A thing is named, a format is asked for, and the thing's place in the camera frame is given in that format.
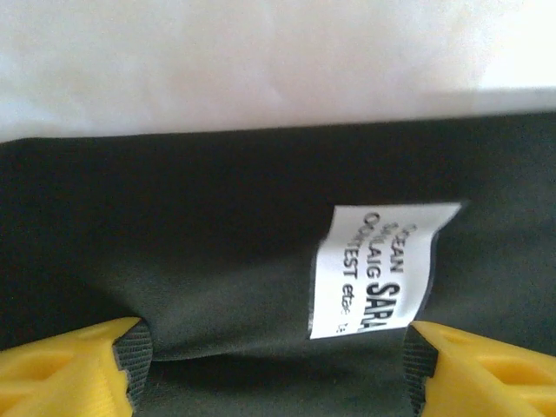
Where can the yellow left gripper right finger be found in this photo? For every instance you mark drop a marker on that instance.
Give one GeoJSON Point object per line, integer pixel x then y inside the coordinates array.
{"type": "Point", "coordinates": [499, 382]}

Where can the black printed t-shirt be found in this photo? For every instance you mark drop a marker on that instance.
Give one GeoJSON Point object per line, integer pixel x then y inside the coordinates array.
{"type": "Point", "coordinates": [217, 226]}

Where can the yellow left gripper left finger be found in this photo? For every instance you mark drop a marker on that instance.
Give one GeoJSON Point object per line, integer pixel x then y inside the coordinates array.
{"type": "Point", "coordinates": [65, 373]}

